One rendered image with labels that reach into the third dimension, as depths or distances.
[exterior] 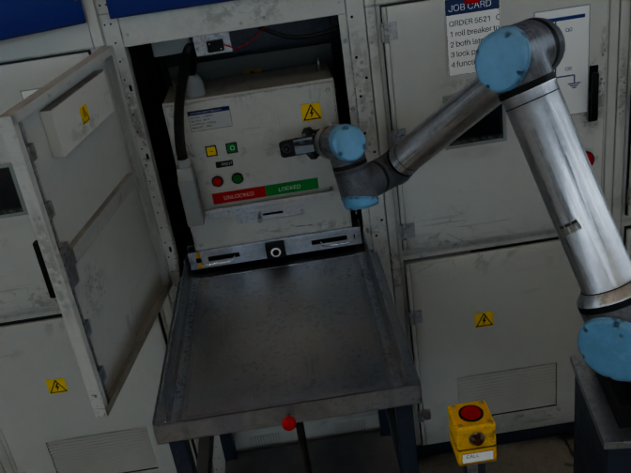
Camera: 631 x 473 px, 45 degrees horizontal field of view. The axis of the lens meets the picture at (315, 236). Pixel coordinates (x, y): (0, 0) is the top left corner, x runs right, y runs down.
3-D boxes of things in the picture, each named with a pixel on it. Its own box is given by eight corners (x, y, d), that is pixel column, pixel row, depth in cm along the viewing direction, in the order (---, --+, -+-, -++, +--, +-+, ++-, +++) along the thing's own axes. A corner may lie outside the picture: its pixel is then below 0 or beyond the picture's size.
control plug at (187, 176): (204, 225, 218) (192, 169, 210) (188, 228, 218) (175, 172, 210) (206, 214, 225) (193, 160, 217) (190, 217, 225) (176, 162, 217)
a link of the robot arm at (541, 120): (695, 345, 154) (554, 3, 148) (662, 388, 142) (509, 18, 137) (625, 353, 165) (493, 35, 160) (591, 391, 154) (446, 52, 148)
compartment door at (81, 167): (82, 418, 179) (-21, 119, 147) (153, 284, 235) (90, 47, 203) (109, 417, 178) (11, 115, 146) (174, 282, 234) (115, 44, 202)
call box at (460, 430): (498, 462, 153) (496, 422, 149) (458, 467, 153) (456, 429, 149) (486, 435, 161) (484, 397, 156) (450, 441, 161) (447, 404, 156)
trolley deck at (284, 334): (423, 403, 175) (421, 382, 172) (157, 444, 174) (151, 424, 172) (378, 267, 236) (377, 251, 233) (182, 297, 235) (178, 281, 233)
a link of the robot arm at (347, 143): (339, 169, 185) (328, 129, 183) (324, 167, 197) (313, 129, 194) (374, 157, 187) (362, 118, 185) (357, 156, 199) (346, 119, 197)
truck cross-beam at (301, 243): (362, 243, 235) (360, 226, 233) (191, 270, 235) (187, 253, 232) (360, 236, 240) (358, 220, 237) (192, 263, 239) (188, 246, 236)
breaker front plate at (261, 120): (351, 232, 233) (332, 81, 213) (197, 256, 233) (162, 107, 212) (351, 230, 235) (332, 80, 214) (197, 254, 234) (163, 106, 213)
